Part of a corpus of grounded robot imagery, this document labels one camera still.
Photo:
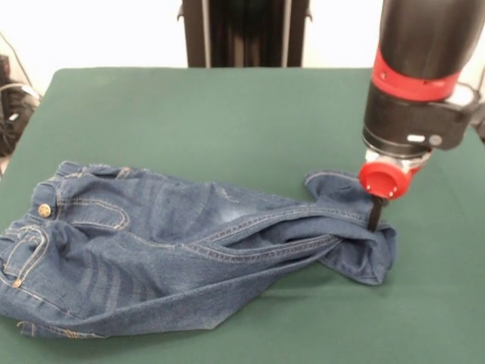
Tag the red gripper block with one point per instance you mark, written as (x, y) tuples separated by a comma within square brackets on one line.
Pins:
[(382, 182)]

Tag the blue denim jeans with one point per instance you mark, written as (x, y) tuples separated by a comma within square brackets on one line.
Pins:
[(151, 258)]

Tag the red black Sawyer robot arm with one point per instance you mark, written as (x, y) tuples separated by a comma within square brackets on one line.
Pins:
[(417, 76)]

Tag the black wheeled chair base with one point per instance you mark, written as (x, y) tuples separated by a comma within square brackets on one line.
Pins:
[(479, 121), (11, 110)]

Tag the dark green table cloth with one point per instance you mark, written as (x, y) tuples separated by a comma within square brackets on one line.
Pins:
[(189, 113)]

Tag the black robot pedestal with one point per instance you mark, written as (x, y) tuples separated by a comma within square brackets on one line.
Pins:
[(246, 34)]

